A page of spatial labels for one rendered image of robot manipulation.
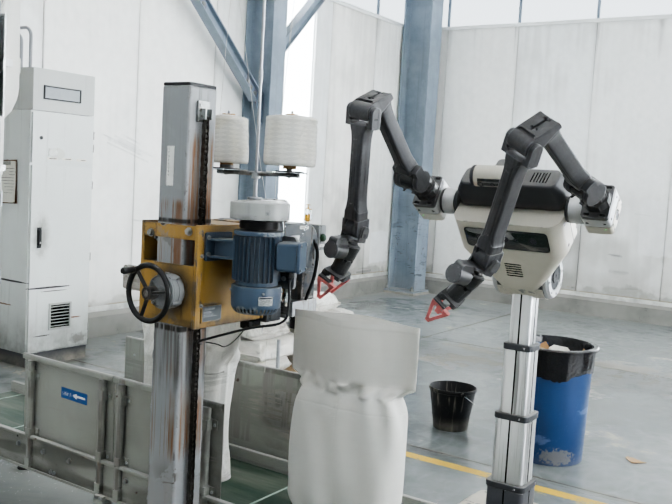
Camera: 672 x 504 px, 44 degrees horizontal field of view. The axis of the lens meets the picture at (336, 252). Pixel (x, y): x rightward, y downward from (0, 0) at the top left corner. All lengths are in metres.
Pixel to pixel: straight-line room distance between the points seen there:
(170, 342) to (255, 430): 0.95
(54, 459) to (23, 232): 3.15
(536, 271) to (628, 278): 7.75
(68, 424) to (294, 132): 1.52
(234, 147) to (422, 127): 8.77
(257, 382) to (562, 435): 2.01
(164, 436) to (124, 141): 5.24
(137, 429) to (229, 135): 1.12
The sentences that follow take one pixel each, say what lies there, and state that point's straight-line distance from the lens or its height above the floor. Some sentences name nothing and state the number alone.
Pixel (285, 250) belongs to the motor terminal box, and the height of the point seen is 1.28.
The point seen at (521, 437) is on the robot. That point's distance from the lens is 3.13.
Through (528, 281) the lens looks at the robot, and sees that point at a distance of 2.99.
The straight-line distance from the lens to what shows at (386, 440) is 2.70.
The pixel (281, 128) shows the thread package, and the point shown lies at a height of 1.64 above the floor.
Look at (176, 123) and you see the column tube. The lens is 2.59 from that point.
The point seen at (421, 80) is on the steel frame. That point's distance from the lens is 11.51.
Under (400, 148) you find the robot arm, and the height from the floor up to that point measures 1.61.
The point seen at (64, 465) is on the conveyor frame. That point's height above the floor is 0.34.
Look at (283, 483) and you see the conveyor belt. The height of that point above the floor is 0.38.
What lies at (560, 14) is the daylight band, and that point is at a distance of 11.17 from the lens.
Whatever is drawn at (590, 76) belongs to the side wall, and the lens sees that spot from 10.89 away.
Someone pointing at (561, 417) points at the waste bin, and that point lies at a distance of 4.80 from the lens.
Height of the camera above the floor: 1.50
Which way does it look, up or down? 5 degrees down
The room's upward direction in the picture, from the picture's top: 3 degrees clockwise
